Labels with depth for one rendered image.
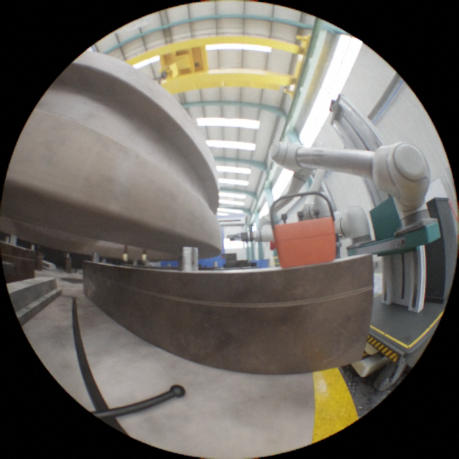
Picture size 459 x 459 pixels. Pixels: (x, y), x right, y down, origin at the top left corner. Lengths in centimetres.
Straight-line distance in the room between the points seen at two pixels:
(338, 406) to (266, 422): 48
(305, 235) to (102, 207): 59
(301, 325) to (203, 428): 38
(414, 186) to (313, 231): 34
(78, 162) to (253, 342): 75
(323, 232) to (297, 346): 34
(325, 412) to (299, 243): 77
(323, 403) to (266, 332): 57
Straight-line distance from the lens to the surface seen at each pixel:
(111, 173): 53
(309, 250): 42
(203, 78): 1122
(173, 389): 48
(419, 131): 710
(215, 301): 46
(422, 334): 78
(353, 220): 101
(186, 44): 1096
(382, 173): 52
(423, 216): 69
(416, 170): 47
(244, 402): 48
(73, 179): 50
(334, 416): 84
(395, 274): 109
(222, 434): 43
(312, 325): 46
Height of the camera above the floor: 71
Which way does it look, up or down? 14 degrees up
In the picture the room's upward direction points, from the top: 3 degrees counter-clockwise
